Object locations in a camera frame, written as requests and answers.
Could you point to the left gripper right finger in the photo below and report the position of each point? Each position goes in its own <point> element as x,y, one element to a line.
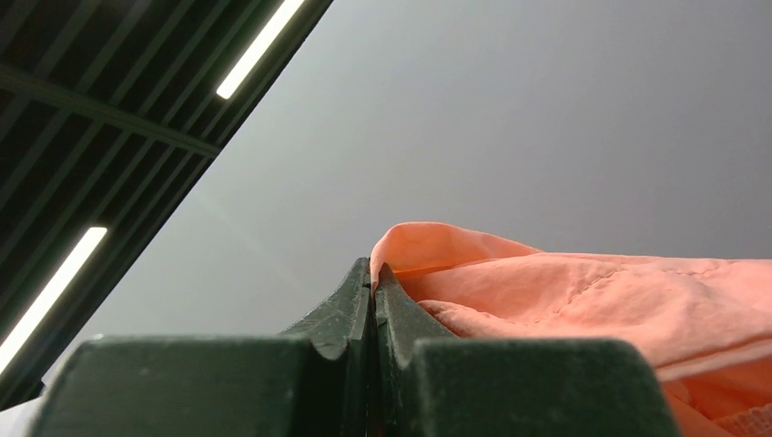
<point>434,383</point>

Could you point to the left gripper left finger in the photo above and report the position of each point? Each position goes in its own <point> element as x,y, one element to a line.
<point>308,380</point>

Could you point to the pink jacket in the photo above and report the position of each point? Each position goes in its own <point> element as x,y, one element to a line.
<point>704,325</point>

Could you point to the ceiling light strip near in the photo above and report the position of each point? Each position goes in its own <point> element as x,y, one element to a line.
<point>50,294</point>

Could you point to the ceiling light strip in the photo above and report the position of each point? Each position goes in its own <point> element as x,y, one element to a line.
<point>258,47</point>
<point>50,294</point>

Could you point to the ceiling light strip far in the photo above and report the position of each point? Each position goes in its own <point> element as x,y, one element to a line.
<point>258,47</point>

